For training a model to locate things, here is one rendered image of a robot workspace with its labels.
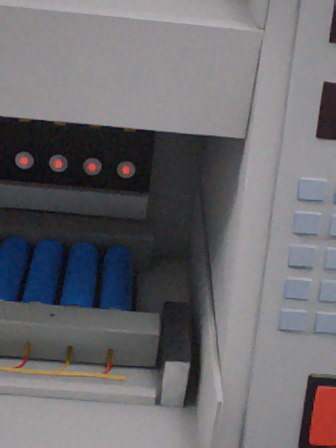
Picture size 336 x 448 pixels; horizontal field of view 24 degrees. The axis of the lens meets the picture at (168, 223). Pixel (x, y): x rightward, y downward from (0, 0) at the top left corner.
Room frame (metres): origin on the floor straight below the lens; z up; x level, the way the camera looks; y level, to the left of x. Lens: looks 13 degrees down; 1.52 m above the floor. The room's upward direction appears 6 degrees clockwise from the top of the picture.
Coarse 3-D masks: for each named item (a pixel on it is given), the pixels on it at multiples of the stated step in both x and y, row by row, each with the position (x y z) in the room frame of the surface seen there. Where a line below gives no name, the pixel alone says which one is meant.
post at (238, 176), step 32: (288, 0) 0.31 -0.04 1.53; (288, 32) 0.31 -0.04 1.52; (288, 64) 0.31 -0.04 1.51; (256, 96) 0.31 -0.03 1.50; (256, 128) 0.31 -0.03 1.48; (224, 160) 0.39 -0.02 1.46; (256, 160) 0.31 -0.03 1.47; (224, 192) 0.37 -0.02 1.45; (256, 192) 0.31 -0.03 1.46; (224, 224) 0.36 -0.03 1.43; (256, 224) 0.31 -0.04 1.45; (224, 256) 0.35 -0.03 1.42; (256, 256) 0.31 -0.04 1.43; (224, 288) 0.34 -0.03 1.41; (256, 288) 0.31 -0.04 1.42; (224, 320) 0.32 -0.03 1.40; (256, 320) 0.31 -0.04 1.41; (224, 352) 0.31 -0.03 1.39; (224, 384) 0.31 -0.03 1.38; (224, 416) 0.31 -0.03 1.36
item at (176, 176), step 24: (168, 144) 0.51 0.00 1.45; (192, 144) 0.51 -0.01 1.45; (168, 168) 0.51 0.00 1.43; (192, 168) 0.51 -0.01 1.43; (168, 192) 0.51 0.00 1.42; (192, 192) 0.51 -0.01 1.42; (96, 216) 0.51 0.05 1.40; (168, 216) 0.51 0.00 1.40; (192, 216) 0.51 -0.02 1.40; (168, 240) 0.51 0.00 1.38
